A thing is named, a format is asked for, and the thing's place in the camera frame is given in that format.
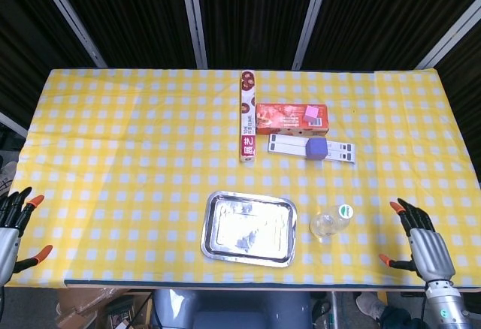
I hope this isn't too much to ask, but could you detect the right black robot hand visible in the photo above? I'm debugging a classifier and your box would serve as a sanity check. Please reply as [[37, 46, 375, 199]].
[[378, 198, 456, 281]]

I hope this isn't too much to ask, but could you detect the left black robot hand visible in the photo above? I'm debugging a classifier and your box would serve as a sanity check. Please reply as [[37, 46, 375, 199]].
[[0, 186, 53, 287]]

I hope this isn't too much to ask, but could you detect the transparent plastic water bottle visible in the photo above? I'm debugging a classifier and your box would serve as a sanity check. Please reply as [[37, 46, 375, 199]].
[[309, 204, 354, 243]]

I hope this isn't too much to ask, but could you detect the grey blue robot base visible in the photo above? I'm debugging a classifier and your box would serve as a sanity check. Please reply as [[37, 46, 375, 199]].
[[150, 289, 313, 329]]

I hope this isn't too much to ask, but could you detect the rectangular metal tray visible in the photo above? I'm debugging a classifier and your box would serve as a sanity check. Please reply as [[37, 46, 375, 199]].
[[200, 190, 298, 269]]

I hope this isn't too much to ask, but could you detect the white sneaker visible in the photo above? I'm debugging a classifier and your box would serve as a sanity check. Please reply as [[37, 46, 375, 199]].
[[355, 291, 388, 322]]

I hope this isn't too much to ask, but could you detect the brown cardboard box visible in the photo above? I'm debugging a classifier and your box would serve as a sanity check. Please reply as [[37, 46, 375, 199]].
[[56, 287, 151, 329]]

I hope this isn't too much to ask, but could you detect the yellow checkered tablecloth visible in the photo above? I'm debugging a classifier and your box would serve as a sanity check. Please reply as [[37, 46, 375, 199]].
[[3, 66, 481, 288]]

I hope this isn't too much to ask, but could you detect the purple foam cube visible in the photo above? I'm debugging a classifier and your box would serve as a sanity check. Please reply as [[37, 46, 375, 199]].
[[306, 137, 328, 161]]

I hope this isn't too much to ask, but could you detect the flat white box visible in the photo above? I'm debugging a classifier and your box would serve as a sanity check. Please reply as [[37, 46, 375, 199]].
[[267, 133, 357, 164]]

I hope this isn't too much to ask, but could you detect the orange cardboard box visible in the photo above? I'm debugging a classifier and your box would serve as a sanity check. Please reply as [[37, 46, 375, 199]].
[[255, 103, 330, 137]]

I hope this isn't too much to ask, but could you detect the long white red box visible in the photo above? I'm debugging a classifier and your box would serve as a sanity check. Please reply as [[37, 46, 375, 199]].
[[239, 70, 258, 164]]

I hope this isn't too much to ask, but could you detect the white metal frame post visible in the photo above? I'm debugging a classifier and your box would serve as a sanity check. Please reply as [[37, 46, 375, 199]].
[[0, 113, 29, 137], [178, 0, 208, 70], [415, 0, 481, 70], [292, 0, 334, 70], [32, 0, 108, 69]]

